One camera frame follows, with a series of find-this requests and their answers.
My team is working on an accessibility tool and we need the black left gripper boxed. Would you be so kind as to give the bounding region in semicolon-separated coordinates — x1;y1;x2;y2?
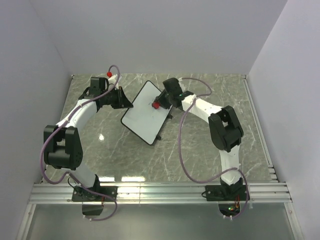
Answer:
102;87;134;110

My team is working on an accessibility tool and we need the red bone-shaped eraser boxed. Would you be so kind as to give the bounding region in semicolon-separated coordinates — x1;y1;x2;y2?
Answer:
152;101;161;110

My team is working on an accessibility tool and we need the small white whiteboard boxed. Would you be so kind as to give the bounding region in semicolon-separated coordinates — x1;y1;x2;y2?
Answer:
120;80;171;146

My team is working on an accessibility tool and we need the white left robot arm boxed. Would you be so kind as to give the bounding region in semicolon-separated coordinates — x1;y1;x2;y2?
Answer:
40;72;133;201

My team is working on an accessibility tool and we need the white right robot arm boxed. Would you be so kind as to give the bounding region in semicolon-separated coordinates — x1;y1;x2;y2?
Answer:
152;77;246;200

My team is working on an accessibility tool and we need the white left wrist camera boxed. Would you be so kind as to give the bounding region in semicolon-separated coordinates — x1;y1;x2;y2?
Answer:
108;74;123;89

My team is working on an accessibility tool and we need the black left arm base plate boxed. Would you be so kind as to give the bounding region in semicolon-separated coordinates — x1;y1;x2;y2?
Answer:
71;186;118;203

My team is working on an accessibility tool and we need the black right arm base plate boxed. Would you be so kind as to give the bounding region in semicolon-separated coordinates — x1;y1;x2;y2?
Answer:
201;184;247;202

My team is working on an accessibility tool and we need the aluminium mounting rail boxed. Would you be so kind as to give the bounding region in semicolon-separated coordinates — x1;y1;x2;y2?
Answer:
28;182;292;205

